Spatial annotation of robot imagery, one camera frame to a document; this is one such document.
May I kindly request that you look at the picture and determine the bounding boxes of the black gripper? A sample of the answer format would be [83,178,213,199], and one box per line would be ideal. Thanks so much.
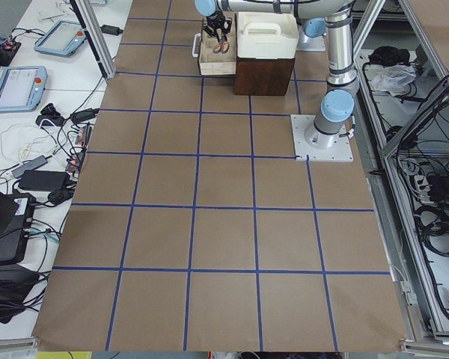
[203,10,232,43]

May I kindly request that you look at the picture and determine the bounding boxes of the grey orange scissors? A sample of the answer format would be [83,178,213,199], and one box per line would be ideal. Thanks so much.
[213,37,230,55]

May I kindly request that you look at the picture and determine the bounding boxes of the white drawer handle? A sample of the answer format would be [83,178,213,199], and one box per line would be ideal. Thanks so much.
[192,33,201,58]

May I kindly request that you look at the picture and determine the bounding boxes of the dark wooden drawer box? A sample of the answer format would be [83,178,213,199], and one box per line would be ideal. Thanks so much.
[197,22,296,96]

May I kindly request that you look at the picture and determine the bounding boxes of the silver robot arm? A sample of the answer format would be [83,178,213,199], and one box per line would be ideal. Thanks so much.
[195,0,358,150]

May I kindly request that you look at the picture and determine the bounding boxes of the cream plastic tray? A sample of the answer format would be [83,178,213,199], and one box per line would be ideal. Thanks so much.
[236,12,299,60]

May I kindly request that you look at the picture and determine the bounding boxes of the black power adapter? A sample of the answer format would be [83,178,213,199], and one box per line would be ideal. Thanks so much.
[100,25,123,36]

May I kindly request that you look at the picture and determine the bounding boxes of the far blue teach pendant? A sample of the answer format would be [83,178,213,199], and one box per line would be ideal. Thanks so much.
[34,20,86,57]

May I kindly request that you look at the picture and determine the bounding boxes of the blue teach pendant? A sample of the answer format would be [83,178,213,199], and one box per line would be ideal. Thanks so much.
[0,66,48,113]
[34,20,86,57]

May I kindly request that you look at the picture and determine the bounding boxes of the white crumpled cloth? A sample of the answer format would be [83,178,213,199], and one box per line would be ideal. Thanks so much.
[370,64,417,96]

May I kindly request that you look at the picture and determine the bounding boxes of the near blue teach pendant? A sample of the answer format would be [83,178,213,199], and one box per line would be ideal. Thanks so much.
[0,66,48,113]

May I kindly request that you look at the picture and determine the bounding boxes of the large black power brick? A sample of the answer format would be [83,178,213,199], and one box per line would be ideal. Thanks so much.
[18,170,70,191]

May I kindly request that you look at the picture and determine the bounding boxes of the black laptop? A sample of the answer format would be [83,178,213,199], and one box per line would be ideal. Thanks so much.
[0,192,36,266]

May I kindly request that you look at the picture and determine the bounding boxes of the aluminium frame post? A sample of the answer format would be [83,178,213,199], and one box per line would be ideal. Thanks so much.
[70,0,116,80]

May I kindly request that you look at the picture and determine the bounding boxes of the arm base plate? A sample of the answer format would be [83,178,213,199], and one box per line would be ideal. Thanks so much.
[290,114,353,162]

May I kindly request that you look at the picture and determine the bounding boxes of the white coiled cable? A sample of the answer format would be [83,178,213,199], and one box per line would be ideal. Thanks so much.
[0,124,57,162]

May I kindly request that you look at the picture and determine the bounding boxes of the black coiled cables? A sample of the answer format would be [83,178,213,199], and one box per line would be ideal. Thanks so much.
[413,203,449,258]

